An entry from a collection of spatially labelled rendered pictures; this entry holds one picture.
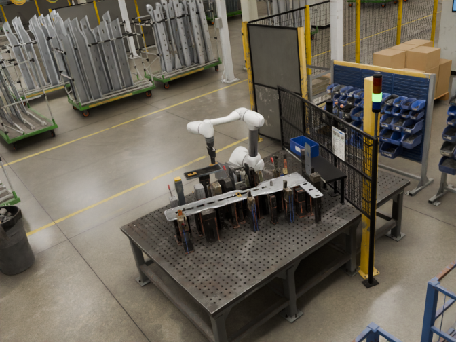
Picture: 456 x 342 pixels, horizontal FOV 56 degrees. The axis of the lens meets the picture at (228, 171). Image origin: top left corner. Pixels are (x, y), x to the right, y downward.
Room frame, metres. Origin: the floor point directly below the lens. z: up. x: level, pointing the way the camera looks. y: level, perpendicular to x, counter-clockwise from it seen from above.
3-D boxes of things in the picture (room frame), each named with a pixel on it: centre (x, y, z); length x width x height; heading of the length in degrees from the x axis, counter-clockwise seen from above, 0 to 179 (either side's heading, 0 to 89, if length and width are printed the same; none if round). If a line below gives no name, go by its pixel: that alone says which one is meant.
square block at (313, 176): (3.55, -0.81, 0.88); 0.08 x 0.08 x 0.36; 15
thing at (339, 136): (3.65, -1.08, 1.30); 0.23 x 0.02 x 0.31; 15
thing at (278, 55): (6.37, -0.92, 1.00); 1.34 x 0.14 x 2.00; 34
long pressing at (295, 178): (3.47, -0.05, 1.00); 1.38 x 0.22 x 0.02; 105
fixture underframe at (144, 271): (3.73, -0.34, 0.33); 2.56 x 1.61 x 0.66; 124
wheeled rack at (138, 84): (10.32, 2.53, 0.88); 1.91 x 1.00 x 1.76; 121
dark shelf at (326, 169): (3.91, -0.88, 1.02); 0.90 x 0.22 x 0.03; 15
